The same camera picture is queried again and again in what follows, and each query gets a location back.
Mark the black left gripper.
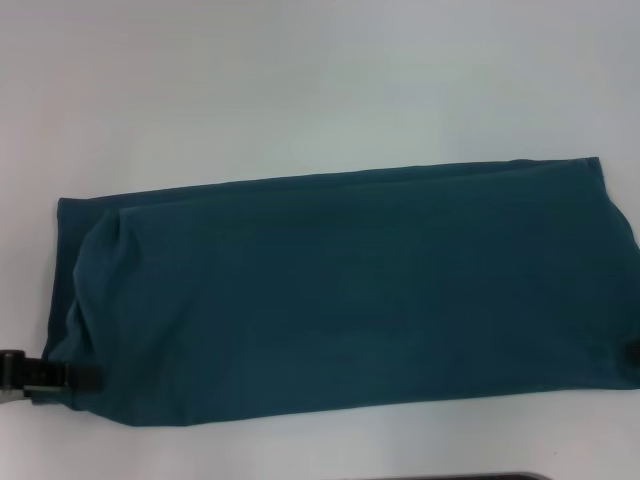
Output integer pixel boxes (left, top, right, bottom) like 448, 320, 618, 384
0, 349, 102, 409

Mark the teal t-shirt with white print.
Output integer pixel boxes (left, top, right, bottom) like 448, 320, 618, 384
41, 156, 640, 449

